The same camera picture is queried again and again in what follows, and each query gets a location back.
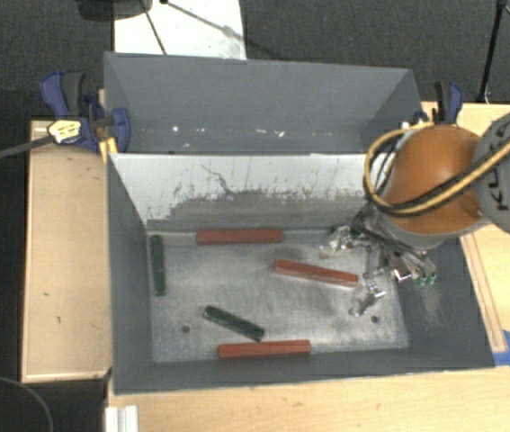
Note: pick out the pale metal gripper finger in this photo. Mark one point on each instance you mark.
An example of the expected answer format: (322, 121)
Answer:
(366, 297)
(336, 242)

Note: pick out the red-brown flat block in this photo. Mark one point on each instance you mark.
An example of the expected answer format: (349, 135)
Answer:
(315, 272)
(238, 236)
(263, 349)

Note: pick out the dark green flat block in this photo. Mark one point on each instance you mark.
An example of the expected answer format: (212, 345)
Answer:
(158, 266)
(234, 323)

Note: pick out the grey metal bin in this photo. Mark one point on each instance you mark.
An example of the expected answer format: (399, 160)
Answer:
(254, 106)

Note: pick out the pale wood board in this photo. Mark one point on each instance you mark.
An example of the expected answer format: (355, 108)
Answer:
(65, 259)

